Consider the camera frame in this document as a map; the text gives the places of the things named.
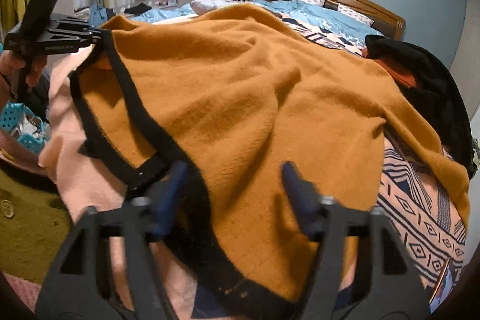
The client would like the orange knit sweater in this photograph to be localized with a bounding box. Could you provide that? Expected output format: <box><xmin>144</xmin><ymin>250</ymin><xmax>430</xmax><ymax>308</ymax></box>
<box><xmin>68</xmin><ymin>2</ymin><xmax>471</xmax><ymax>320</ymax></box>

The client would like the smartphone with lit screen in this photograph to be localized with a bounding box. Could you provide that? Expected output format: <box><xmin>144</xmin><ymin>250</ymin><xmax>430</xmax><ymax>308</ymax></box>
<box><xmin>429</xmin><ymin>258</ymin><xmax>456</xmax><ymax>313</ymax></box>

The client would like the person's left hand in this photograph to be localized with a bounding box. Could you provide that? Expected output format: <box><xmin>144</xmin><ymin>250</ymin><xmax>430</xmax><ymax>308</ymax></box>
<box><xmin>0</xmin><ymin>50</ymin><xmax>47</xmax><ymax>90</ymax></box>

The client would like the patterned pink navy blanket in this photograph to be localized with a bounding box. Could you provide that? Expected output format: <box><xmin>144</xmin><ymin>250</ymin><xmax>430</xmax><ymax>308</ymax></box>
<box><xmin>38</xmin><ymin>10</ymin><xmax>468</xmax><ymax>320</ymax></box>

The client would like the turquoise plastic basket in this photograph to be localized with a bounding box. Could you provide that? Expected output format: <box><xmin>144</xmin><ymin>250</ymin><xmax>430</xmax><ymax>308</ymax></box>
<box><xmin>1</xmin><ymin>102</ymin><xmax>50</xmax><ymax>155</ymax></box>

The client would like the light blue duvet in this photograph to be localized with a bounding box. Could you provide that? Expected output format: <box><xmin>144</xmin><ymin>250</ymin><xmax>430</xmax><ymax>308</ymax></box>
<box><xmin>132</xmin><ymin>0</ymin><xmax>384</xmax><ymax>38</ymax></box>

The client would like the pink knit sweater sleeve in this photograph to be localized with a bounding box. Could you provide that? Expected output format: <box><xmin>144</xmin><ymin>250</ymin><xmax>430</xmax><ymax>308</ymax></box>
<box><xmin>1</xmin><ymin>75</ymin><xmax>50</xmax><ymax>177</ymax></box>

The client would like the right patterned pillow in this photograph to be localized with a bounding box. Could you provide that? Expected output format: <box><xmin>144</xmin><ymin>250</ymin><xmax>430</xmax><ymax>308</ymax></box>
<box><xmin>337</xmin><ymin>4</ymin><xmax>374</xmax><ymax>27</ymax></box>

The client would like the black and rust garment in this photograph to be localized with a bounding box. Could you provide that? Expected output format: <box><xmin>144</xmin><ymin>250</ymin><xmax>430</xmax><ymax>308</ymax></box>
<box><xmin>365</xmin><ymin>35</ymin><xmax>477</xmax><ymax>179</ymax></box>

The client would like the white pillow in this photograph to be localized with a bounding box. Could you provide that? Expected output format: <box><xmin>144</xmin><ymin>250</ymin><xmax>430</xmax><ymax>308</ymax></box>
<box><xmin>190</xmin><ymin>0</ymin><xmax>237</xmax><ymax>15</ymax></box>

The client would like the olive green buttoned cardigan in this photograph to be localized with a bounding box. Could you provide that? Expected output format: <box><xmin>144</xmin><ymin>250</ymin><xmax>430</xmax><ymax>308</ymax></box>
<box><xmin>1</xmin><ymin>169</ymin><xmax>72</xmax><ymax>284</ymax></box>

